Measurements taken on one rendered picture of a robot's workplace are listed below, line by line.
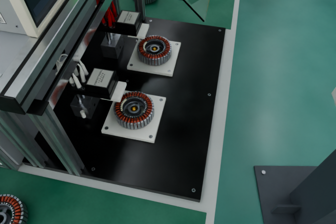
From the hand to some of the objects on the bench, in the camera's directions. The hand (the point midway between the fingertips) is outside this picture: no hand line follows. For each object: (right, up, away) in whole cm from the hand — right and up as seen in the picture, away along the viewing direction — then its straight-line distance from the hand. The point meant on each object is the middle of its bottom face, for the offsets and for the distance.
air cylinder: (-10, -20, +37) cm, 43 cm away
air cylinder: (-15, -39, +23) cm, 48 cm away
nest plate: (-1, -41, +21) cm, 46 cm away
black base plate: (0, -33, +30) cm, 44 cm away
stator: (-1, -41, +20) cm, 45 cm away
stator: (+4, -22, +34) cm, 40 cm away
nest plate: (+4, -22, +35) cm, 42 cm away
